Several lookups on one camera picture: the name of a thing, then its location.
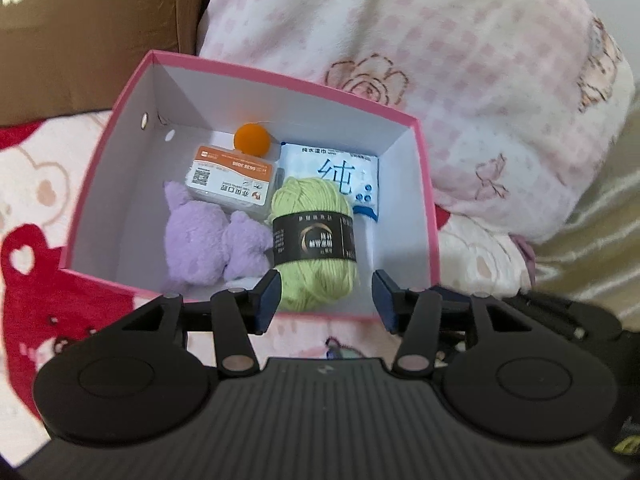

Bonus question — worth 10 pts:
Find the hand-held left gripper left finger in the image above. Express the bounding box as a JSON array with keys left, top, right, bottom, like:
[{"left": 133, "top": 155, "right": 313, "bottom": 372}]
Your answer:
[{"left": 120, "top": 269, "right": 282, "bottom": 377}]

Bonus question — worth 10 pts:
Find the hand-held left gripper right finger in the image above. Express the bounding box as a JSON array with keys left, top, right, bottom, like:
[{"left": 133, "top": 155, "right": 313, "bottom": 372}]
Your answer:
[{"left": 372, "top": 269, "right": 532, "bottom": 377}]

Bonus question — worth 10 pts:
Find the purple plush toy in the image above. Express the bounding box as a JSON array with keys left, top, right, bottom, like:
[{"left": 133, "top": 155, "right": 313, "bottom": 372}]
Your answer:
[{"left": 162, "top": 181, "right": 274, "bottom": 293}]

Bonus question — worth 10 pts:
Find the light green yarn ball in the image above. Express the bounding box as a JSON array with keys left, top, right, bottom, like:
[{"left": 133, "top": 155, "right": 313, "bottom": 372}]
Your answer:
[{"left": 265, "top": 176, "right": 362, "bottom": 312}]

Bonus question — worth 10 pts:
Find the white orange small box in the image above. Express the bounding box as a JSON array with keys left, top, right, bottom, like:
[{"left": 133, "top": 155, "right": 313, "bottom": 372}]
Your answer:
[{"left": 185, "top": 144, "right": 279, "bottom": 221}]

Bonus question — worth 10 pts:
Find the white blue wet wipes packet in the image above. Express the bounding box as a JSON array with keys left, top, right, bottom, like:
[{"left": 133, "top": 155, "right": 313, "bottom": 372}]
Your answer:
[{"left": 277, "top": 141, "right": 381, "bottom": 222}]

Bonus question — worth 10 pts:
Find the orange pompom ball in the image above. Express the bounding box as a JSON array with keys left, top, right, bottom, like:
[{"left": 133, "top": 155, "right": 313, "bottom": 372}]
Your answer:
[{"left": 234, "top": 122, "right": 274, "bottom": 155}]

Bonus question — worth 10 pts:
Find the pink cardboard box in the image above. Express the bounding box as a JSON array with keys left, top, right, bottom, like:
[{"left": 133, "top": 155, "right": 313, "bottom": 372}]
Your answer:
[{"left": 59, "top": 49, "right": 442, "bottom": 321}]

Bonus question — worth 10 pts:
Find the beige satin quilt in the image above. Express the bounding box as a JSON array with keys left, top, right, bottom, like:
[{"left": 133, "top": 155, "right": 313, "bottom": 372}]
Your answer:
[{"left": 530, "top": 125, "right": 640, "bottom": 311}]

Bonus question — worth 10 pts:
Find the red bear printed bed sheet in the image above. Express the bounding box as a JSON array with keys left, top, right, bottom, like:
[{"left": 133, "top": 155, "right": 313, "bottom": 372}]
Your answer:
[{"left": 0, "top": 110, "right": 536, "bottom": 363}]

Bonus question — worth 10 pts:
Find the pink checked pillow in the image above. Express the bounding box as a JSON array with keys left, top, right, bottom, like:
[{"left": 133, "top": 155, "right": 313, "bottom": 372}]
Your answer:
[{"left": 195, "top": 0, "right": 636, "bottom": 241}]

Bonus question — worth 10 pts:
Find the brown pillow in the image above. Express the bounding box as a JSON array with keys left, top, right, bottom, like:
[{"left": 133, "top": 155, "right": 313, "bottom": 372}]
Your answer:
[{"left": 0, "top": 0, "right": 206, "bottom": 128}]

